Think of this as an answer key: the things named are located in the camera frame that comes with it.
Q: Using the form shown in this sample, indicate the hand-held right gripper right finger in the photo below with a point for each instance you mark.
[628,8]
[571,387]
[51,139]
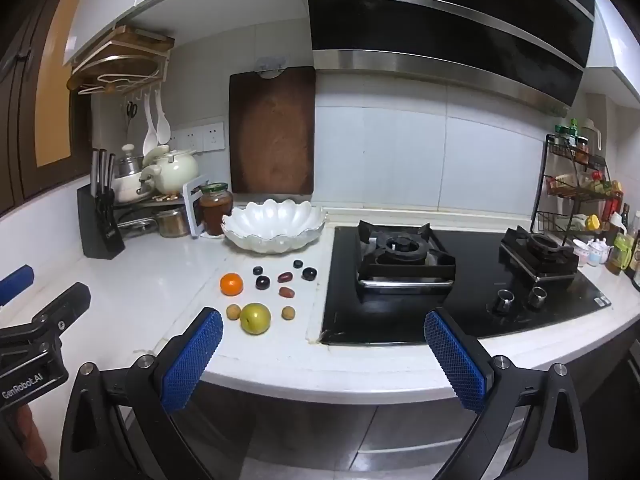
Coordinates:
[457,360]

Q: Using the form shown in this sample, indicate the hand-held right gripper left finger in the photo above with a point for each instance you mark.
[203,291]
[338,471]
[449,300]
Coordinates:
[192,360]

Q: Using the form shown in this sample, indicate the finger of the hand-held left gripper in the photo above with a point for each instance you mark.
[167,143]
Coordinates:
[65,307]
[16,281]

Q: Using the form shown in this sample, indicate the tan longan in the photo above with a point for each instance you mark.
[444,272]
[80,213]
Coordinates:
[233,312]
[288,313]

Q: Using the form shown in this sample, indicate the green round fruit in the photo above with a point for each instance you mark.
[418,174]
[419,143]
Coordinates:
[255,318]

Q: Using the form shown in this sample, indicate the orange tangerine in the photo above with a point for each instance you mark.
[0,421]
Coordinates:
[231,284]

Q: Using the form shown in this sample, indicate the dark purple plum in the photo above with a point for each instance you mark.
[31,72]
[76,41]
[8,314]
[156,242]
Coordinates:
[309,273]
[263,282]

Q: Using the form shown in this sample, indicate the red date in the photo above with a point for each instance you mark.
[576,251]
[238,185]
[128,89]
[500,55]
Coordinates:
[286,292]
[284,277]

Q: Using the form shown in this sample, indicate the white scalloped bowl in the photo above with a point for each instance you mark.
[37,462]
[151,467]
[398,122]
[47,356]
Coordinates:
[274,227]

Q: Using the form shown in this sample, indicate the person's left hand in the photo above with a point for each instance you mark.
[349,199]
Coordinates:
[26,432]

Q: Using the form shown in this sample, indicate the black glass gas stove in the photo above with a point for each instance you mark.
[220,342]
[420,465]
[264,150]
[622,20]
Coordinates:
[450,317]

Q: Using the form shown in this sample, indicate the steel stove knob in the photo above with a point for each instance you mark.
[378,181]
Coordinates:
[505,301]
[537,297]

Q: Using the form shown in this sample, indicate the black knife block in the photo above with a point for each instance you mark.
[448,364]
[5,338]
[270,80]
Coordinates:
[100,225]

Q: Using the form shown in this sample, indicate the black burner grate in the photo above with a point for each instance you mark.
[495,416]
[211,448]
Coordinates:
[405,260]
[540,255]

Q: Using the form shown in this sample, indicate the metal dish rack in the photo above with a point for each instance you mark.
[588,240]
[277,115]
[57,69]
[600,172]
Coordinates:
[137,220]

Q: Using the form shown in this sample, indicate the grey base cabinet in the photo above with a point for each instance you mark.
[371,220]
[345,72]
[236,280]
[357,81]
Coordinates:
[350,435]

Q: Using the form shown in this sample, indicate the steel lidded container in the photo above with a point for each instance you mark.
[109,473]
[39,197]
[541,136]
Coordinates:
[171,222]

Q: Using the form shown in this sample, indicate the small white lidded pot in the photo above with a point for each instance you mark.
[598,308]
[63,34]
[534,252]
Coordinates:
[130,180]

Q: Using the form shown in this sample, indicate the glass jar green lid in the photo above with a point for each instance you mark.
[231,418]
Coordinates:
[216,210]

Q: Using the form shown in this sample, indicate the white plastic stand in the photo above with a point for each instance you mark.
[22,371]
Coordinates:
[192,200]

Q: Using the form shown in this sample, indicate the small white jar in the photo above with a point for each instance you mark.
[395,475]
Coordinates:
[598,251]
[581,252]

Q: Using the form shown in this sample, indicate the brown wooden cabinet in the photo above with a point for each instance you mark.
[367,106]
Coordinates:
[30,110]

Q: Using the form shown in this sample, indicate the cream ceramic pot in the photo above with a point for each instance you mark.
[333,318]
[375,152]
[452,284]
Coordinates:
[175,170]

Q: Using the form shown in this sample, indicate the yellow green bottle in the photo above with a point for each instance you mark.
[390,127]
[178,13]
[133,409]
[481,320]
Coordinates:
[620,252]

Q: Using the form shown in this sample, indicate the black scissors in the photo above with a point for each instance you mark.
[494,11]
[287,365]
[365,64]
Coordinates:
[131,110]

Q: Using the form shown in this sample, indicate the dark glass bottle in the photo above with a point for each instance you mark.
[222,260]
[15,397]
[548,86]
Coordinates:
[635,255]

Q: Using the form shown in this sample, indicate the red sauce bottle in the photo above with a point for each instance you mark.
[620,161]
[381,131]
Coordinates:
[612,205]

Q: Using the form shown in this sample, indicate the brown wooden cutting board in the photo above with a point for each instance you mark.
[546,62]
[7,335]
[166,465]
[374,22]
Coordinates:
[272,130]

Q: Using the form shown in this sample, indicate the green capped bottle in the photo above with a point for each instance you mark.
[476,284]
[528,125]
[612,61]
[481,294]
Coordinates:
[573,130]

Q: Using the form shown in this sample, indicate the white jug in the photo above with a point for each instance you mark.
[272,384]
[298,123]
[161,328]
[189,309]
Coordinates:
[590,132]

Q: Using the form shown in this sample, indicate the black range hood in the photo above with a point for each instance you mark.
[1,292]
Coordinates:
[450,25]

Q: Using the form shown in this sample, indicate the white wall socket panel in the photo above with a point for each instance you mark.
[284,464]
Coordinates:
[197,137]

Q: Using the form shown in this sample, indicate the clear wall hook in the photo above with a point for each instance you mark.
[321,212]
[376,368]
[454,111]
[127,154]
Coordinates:
[270,66]

